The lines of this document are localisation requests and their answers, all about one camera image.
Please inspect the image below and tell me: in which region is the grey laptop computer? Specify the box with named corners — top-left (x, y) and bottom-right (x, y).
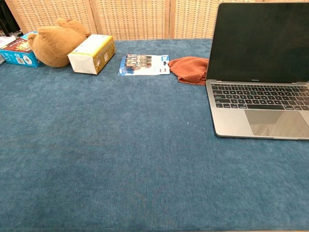
top-left (205, 1), bottom-right (309, 141)

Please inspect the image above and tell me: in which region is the blue table mat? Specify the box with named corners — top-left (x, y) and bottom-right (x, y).
top-left (0, 38), bottom-right (309, 232)

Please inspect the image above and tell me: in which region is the orange cloth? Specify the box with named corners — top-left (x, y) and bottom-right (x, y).
top-left (168, 56), bottom-right (210, 86)

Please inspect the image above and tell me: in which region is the white and gold tissue box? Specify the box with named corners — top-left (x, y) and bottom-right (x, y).
top-left (67, 34), bottom-right (116, 75)

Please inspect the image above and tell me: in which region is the wicker folding screen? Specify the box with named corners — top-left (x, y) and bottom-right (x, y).
top-left (4, 0), bottom-right (309, 41)

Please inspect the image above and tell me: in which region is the brown plush toy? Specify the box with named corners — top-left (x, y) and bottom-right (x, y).
top-left (27, 17), bottom-right (92, 68)

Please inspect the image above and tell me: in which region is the blue cookie box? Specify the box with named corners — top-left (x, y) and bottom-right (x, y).
top-left (0, 30), bottom-right (43, 68)

